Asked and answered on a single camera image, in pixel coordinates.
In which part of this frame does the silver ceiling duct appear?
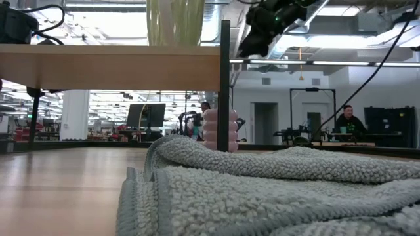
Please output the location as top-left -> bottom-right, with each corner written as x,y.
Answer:
262,0 -> 331,62

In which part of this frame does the black monitor on stand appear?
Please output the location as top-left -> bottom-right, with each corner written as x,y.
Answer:
126,103 -> 167,142

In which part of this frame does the black metal stand frame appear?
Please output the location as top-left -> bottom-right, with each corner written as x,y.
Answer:
289,87 -> 337,132

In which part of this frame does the wooden shelf with black frame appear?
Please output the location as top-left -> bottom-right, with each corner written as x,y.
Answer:
0,20 -> 230,153

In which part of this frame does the white pillar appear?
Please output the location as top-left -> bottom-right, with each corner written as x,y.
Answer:
60,90 -> 90,141

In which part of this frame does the yellow-green mug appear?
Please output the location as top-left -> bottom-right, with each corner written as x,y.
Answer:
146,0 -> 205,47

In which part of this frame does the hanging yellow cord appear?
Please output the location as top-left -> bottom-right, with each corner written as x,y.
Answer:
298,47 -> 305,81

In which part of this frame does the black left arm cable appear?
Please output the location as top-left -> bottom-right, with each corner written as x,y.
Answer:
19,3 -> 66,46

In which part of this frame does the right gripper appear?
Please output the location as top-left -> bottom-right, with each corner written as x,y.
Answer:
238,0 -> 316,58

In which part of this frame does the black table edge rail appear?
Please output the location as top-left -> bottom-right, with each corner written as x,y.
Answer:
0,140 -> 420,160

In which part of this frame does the grey terry towel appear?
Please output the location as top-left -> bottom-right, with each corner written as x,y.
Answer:
115,134 -> 420,236

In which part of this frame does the long black robot cable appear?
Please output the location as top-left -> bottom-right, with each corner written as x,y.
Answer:
311,0 -> 420,140

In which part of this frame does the pink ribbed mug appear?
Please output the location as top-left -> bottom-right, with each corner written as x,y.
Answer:
202,109 -> 239,153

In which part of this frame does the black cabinet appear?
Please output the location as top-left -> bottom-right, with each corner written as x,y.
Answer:
363,106 -> 417,149

